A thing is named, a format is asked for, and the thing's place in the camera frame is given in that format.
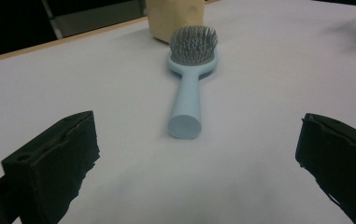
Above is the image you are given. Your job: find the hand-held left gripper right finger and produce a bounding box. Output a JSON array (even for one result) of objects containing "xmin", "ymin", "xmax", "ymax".
[{"xmin": 294, "ymin": 112, "xmax": 356, "ymax": 224}]

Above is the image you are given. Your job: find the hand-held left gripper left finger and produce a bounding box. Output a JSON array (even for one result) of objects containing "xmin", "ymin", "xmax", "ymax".
[{"xmin": 0, "ymin": 110, "xmax": 101, "ymax": 224}]

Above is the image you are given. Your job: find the light blue hairbrush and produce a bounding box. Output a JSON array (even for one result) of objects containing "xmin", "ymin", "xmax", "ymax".
[{"xmin": 166, "ymin": 25, "xmax": 220, "ymax": 140}]

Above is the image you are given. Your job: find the beige square holder cup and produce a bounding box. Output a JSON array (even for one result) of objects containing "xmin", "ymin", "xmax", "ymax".
[{"xmin": 145, "ymin": 0, "xmax": 206, "ymax": 44}]

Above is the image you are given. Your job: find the white table sheet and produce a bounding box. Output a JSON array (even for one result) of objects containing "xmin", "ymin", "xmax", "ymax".
[{"xmin": 0, "ymin": 0, "xmax": 356, "ymax": 224}]

